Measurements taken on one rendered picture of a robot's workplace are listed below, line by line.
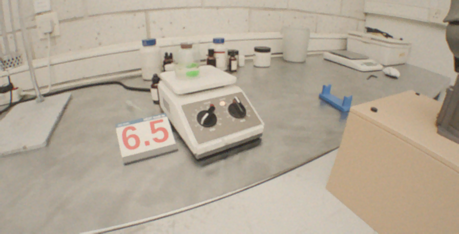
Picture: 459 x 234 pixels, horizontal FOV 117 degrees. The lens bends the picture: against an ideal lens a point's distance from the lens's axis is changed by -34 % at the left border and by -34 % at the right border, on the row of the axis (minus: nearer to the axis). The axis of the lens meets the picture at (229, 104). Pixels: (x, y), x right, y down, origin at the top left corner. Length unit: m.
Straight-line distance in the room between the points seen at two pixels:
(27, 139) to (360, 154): 0.56
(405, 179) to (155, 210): 0.27
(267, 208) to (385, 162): 0.14
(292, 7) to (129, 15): 0.76
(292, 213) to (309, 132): 0.19
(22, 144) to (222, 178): 0.40
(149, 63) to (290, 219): 0.59
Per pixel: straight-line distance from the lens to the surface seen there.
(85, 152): 0.41
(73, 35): 0.87
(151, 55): 0.70
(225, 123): 0.34
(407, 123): 0.25
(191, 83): 0.37
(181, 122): 0.34
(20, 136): 0.55
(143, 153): 0.35
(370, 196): 0.26
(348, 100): 0.54
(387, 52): 1.25
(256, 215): 0.26
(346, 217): 0.28
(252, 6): 1.00
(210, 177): 0.30
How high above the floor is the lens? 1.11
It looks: 25 degrees down
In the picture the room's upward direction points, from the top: straight up
